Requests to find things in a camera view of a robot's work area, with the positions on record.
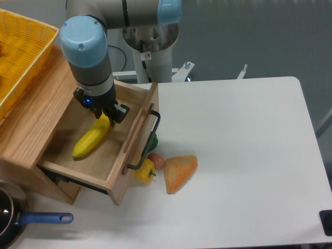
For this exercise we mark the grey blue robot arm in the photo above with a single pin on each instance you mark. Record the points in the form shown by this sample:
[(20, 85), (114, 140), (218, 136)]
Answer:
[(83, 36)]

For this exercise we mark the open wooden top drawer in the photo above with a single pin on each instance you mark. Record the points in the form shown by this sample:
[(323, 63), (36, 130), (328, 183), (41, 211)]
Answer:
[(105, 168)]

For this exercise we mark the black metal drawer handle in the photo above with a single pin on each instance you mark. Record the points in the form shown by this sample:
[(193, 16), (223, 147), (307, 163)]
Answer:
[(148, 142)]

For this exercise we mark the green bell pepper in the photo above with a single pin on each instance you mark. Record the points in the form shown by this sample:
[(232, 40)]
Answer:
[(153, 142)]

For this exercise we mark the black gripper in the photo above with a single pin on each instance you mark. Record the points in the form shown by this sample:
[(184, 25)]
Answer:
[(100, 99)]

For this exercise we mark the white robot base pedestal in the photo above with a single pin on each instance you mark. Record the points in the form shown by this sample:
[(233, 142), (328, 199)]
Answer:
[(152, 51)]

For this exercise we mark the black corner object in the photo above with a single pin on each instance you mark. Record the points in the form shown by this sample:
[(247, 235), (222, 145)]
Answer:
[(326, 217)]

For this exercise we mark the yellow banana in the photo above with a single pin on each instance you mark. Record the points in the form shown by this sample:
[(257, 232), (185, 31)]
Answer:
[(92, 137)]

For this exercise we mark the wooden drawer cabinet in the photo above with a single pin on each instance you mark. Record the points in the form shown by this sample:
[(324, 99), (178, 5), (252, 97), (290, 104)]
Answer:
[(31, 124)]

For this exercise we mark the yellow plastic basket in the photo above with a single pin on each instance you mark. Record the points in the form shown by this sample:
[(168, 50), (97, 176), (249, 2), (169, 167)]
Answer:
[(25, 46)]

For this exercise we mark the brown egg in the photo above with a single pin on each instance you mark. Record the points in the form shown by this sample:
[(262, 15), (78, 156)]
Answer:
[(157, 159)]

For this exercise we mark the blue handled frying pan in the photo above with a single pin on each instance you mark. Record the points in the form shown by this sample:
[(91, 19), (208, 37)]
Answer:
[(16, 214)]

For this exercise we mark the toasted sandwich triangle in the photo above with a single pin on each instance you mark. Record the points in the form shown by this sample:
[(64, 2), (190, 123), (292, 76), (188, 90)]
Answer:
[(177, 171)]

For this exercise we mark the yellow bell pepper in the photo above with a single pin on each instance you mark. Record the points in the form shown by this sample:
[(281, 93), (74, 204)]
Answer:
[(146, 172)]

